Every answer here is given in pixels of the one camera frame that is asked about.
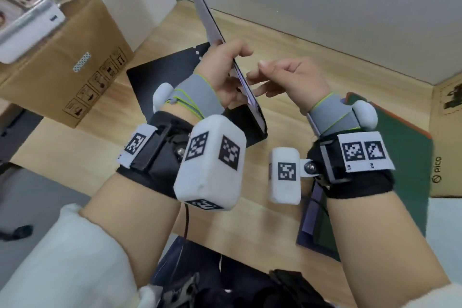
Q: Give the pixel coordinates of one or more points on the person's right hand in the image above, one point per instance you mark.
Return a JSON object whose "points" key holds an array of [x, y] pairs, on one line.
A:
{"points": [[303, 84]]}

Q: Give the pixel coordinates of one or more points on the person's left hand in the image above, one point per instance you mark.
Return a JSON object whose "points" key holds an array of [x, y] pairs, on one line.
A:
{"points": [[216, 76]]}

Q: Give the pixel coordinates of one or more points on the black folder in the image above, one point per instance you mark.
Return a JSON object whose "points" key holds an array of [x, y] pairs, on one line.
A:
{"points": [[151, 76]]}

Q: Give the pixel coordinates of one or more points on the green folder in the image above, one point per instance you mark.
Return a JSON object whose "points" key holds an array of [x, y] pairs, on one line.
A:
{"points": [[397, 174]]}

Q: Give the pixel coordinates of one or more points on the light blue folder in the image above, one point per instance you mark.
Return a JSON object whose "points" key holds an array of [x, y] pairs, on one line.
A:
{"points": [[310, 224]]}

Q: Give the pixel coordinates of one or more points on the person's left forearm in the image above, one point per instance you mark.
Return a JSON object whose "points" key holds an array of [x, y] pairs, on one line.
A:
{"points": [[130, 224]]}

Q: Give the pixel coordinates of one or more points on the person's right forearm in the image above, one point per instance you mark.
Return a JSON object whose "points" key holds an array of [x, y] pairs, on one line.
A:
{"points": [[379, 253]]}

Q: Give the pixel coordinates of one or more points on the white wristband ball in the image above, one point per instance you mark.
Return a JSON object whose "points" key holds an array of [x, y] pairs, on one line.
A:
{"points": [[163, 96], [364, 114]]}

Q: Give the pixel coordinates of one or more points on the tall white box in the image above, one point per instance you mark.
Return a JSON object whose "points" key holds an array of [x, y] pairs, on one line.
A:
{"points": [[144, 4]]}

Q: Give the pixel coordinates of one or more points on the small-logo cardboard box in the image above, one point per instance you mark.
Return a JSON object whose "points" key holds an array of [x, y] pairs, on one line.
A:
{"points": [[447, 131]]}

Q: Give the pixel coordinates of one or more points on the cardboard box with pictograms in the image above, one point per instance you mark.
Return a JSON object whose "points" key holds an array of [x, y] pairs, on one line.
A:
{"points": [[54, 76]]}

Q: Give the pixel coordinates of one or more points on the white electronic device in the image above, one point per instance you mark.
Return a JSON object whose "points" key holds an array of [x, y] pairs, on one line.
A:
{"points": [[29, 33]]}

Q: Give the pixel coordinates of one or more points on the black waist harness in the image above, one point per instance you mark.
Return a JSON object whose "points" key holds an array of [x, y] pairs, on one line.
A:
{"points": [[288, 289]]}

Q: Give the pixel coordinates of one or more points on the white sleeve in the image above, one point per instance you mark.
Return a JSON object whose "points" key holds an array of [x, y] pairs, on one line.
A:
{"points": [[61, 268]]}

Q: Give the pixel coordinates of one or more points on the small black device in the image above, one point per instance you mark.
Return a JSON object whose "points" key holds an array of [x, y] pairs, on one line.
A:
{"points": [[18, 232]]}

